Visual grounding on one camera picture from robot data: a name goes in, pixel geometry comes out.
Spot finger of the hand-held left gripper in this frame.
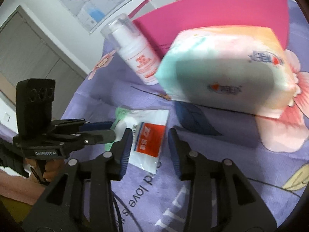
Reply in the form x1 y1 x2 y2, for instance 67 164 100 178
72 129 117 146
54 119 114 132

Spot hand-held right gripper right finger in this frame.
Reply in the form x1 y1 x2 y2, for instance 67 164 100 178
168 128 278 232

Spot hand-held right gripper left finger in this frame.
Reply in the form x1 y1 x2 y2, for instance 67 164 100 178
22 128 133 232

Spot white plastic sachet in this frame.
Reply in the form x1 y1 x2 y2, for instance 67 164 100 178
104 107 170 174

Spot pink cardboard box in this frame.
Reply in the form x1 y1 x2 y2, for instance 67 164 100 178
133 0 290 57

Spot person's left forearm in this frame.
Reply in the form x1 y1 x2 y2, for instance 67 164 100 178
0 168 46 206

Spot person's left hand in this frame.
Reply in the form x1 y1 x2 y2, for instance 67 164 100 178
24 158 66 187

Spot purple floral bedsheet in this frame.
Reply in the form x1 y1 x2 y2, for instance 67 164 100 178
0 0 309 232

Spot grey brown door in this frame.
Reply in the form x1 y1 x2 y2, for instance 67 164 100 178
0 5 91 97

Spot white pump bottle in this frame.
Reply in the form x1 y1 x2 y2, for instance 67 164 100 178
100 13 161 85

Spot pastel tissue pack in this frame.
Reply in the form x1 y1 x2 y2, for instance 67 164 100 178
154 25 298 119

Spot person's yellow green top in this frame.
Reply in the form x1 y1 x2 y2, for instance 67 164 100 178
0 195 32 226

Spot colourful wall map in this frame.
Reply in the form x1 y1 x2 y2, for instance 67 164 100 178
45 0 167 34

